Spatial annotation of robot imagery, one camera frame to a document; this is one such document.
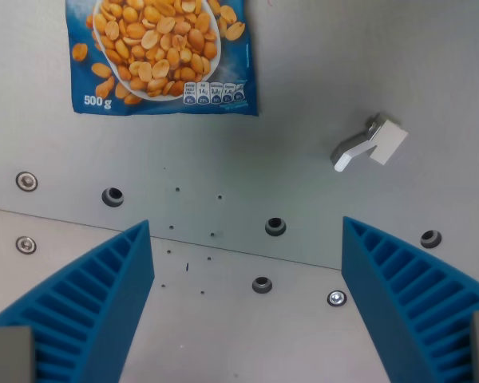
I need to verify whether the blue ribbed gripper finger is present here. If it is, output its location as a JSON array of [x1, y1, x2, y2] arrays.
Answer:
[[0, 219, 156, 383], [341, 215, 479, 383]]

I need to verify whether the silver table screw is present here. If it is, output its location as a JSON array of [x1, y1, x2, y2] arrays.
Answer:
[[15, 171, 39, 192], [327, 290, 348, 308], [15, 235, 38, 255]]

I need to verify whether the grey rubber grommet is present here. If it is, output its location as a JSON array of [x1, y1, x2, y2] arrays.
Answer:
[[420, 229, 443, 249], [251, 275, 274, 295]]

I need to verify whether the blue peanut bag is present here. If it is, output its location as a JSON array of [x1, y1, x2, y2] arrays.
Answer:
[[65, 0, 259, 117]]

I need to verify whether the grey metal bracket part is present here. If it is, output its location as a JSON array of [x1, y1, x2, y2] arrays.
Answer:
[[329, 113, 409, 173]]

